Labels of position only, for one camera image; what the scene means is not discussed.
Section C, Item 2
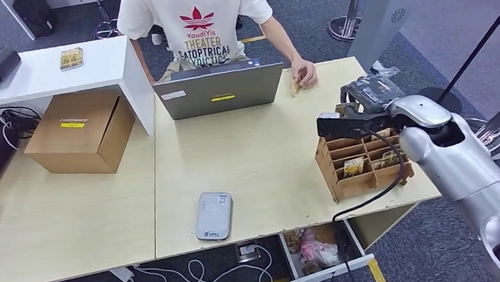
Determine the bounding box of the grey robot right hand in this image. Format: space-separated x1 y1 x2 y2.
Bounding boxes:
339 71 407 117

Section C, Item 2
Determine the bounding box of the person's left hand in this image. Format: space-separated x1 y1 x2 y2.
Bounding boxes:
290 56 319 89

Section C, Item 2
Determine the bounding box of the tan ID card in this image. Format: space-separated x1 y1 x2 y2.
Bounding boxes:
288 75 308 98

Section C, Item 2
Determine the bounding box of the wooden card organizer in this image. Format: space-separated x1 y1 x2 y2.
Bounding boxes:
312 126 417 205

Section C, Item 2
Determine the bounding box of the grey card reader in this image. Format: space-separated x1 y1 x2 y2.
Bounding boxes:
192 190 236 244

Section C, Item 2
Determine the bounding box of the person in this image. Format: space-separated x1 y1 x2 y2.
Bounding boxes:
114 0 319 103

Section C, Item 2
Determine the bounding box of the yellow card pack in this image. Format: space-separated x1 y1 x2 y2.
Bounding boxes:
58 46 85 72

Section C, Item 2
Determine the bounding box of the crumpled clear plastic bag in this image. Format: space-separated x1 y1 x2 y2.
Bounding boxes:
368 58 401 82

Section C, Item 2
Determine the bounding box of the grey kiosk pillar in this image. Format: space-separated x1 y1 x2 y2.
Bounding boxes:
343 0 421 74

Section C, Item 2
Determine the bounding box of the grey laptop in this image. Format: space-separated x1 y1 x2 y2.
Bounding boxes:
151 57 289 123

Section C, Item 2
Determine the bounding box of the pink plastic bag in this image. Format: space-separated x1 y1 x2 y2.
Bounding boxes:
298 226 342 269

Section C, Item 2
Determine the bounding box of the white open drawer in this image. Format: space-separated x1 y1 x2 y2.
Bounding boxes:
278 218 377 282

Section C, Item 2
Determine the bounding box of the metal floor socket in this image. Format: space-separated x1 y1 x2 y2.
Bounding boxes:
235 241 261 264

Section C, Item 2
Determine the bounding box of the black chrome stool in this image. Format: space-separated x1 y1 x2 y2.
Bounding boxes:
72 0 122 42

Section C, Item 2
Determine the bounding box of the brown cardboard box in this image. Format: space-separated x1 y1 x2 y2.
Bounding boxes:
19 88 140 181

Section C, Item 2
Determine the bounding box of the white desk shelf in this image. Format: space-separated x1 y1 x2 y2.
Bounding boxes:
0 33 159 148

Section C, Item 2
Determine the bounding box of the black computer tower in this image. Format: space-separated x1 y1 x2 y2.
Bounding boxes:
12 0 58 41

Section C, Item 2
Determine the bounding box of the white power adapter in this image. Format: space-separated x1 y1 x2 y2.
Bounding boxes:
109 267 134 282

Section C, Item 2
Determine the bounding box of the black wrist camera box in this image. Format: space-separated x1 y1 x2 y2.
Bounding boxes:
315 106 405 144

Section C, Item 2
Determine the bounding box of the chrome stanchion post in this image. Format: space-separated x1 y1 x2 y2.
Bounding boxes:
462 87 500 163
326 0 376 44

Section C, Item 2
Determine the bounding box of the black stanchion post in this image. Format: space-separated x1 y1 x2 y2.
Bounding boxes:
410 0 500 119

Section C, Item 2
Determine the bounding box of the black camera cable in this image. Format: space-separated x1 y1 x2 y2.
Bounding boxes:
324 126 416 282

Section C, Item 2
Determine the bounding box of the white power cable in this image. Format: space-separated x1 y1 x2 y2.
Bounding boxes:
127 244 275 282

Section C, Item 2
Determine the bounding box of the black cable bundle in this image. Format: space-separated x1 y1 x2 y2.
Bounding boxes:
0 103 44 152

